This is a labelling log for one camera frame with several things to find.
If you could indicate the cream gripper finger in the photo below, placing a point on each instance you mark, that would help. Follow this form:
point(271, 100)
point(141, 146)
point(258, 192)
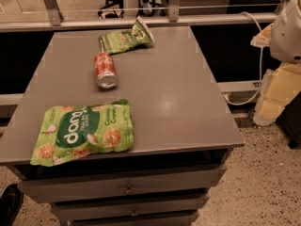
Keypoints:
point(278, 89)
point(262, 39)

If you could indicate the red coke can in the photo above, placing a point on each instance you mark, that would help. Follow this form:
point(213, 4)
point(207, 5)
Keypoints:
point(106, 76)

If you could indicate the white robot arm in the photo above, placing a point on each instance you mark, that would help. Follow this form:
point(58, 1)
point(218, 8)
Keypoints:
point(285, 42)

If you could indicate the grey drawer cabinet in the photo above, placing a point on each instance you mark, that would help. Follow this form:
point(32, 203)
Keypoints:
point(143, 153)

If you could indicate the small green chip bag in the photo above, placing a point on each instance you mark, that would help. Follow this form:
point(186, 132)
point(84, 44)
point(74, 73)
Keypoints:
point(122, 41)

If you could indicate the black office chair base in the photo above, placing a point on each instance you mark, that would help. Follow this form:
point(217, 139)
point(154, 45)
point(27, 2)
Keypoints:
point(111, 9)

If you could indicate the large green Dang snack bag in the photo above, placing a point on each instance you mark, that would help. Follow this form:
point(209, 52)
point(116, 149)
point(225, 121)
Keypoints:
point(72, 132)

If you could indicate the middle drawer with knob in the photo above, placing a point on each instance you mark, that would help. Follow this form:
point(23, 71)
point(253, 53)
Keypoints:
point(131, 208)

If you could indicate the drawer with knob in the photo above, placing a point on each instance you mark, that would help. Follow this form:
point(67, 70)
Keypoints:
point(131, 208)
point(122, 184)

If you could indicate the top drawer with knob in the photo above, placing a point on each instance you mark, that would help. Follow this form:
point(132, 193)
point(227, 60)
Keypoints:
point(122, 184)

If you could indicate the black shoe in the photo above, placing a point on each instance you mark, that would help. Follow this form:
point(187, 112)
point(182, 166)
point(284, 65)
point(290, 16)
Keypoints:
point(10, 204)

